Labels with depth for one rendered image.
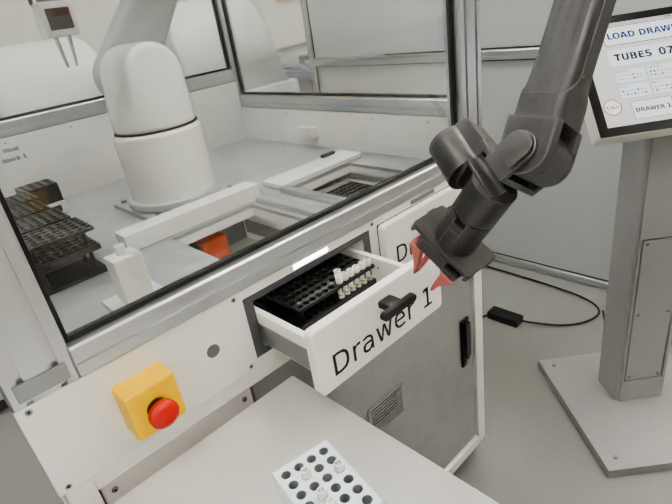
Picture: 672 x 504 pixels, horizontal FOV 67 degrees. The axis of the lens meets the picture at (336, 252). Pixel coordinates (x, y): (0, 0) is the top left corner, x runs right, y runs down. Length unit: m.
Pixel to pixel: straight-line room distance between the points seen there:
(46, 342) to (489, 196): 0.55
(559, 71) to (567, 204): 1.91
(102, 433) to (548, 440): 1.39
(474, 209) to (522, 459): 1.25
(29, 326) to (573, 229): 2.23
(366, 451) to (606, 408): 1.26
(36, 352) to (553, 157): 0.62
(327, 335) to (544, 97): 0.40
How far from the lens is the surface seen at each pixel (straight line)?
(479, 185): 0.61
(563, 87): 0.60
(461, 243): 0.65
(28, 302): 0.68
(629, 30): 1.50
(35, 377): 0.71
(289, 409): 0.84
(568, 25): 0.64
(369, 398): 1.16
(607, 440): 1.82
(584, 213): 2.48
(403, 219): 1.01
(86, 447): 0.78
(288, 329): 0.77
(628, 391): 1.93
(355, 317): 0.74
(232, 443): 0.82
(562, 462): 1.78
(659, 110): 1.41
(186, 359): 0.79
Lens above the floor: 1.32
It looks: 26 degrees down
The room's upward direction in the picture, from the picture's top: 9 degrees counter-clockwise
